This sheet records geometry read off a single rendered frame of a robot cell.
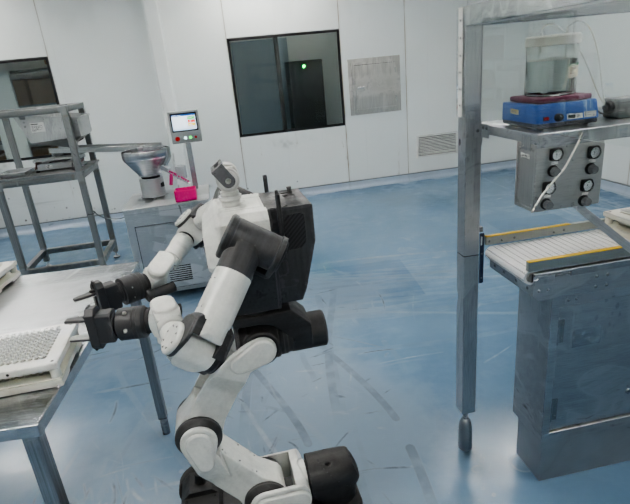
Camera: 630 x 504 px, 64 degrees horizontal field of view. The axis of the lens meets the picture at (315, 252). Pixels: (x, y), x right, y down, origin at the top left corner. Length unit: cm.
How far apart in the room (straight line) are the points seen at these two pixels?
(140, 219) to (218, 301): 285
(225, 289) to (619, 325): 147
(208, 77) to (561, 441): 552
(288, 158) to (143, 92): 192
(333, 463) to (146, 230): 258
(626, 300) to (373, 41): 538
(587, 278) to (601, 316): 22
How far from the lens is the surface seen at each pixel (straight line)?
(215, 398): 162
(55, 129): 478
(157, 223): 395
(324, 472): 187
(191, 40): 662
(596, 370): 218
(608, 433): 241
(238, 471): 180
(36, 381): 155
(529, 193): 165
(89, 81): 674
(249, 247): 118
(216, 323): 114
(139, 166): 405
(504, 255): 189
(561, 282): 183
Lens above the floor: 162
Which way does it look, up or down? 20 degrees down
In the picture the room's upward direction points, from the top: 6 degrees counter-clockwise
